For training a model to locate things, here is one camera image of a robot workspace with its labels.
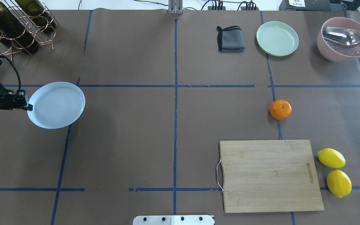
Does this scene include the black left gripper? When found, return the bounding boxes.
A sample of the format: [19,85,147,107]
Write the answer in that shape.
[0,80,33,111]

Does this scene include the light blue plate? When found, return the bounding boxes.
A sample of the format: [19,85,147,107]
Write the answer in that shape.
[27,82,86,129]

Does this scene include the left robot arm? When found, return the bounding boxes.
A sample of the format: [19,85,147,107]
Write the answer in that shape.
[0,83,33,111]

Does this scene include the light green plate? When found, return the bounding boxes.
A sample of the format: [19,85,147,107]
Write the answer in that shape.
[256,21,299,57]

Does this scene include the grey folded cloth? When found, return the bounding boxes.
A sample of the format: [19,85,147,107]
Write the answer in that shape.
[216,26,245,53]

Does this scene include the bamboo cutting board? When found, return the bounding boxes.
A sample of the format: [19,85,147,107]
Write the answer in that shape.
[219,140,324,213]

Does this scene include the orange mandarin fruit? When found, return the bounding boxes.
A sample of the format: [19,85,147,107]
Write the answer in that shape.
[269,99,292,120]

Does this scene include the upper yellow lemon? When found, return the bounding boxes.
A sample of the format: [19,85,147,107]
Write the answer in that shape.
[317,148,346,169]

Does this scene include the yellow lemon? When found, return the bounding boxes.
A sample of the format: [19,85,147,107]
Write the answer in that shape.
[317,148,346,169]
[326,169,352,198]

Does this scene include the pink bowl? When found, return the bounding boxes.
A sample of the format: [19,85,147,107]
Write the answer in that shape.
[316,17,360,62]

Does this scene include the lower yellow lemon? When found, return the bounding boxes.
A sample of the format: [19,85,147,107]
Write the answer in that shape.
[326,169,352,198]

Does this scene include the steel ice scoop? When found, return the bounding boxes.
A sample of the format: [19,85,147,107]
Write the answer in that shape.
[322,27,360,48]

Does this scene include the copper wire bottle rack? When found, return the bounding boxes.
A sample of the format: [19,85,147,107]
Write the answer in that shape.
[0,0,62,57]

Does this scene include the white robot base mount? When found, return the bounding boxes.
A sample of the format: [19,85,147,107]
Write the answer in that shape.
[132,215,215,225]

